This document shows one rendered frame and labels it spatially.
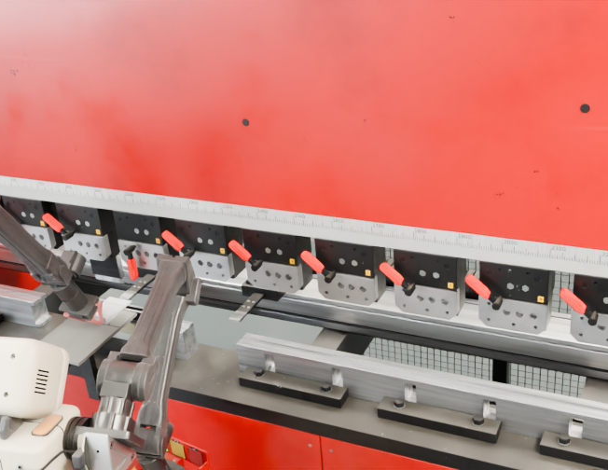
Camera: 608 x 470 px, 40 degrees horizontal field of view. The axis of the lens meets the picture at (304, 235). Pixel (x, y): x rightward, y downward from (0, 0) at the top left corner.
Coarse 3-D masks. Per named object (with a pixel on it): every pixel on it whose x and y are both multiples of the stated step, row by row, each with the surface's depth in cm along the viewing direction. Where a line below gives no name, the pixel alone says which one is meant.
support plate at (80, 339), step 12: (120, 312) 242; (132, 312) 242; (72, 324) 239; (84, 324) 238; (120, 324) 237; (48, 336) 234; (60, 336) 234; (72, 336) 233; (84, 336) 233; (96, 336) 232; (108, 336) 232; (72, 348) 228; (84, 348) 227; (96, 348) 227; (72, 360) 222; (84, 360) 223
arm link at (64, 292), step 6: (72, 270) 225; (72, 276) 226; (72, 282) 223; (54, 288) 222; (60, 288) 221; (66, 288) 221; (72, 288) 223; (60, 294) 222; (66, 294) 222; (72, 294) 224
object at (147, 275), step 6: (138, 270) 263; (144, 270) 261; (150, 270) 260; (156, 270) 259; (138, 276) 264; (144, 276) 263; (150, 276) 260; (138, 282) 257; (144, 282) 256; (150, 282) 258; (132, 288) 254; (138, 288) 253; (126, 294) 251; (132, 294) 251
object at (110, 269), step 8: (120, 256) 238; (96, 264) 241; (104, 264) 240; (112, 264) 238; (120, 264) 239; (96, 272) 243; (104, 272) 241; (112, 272) 240; (120, 272) 239; (104, 280) 244; (112, 280) 242; (120, 280) 241
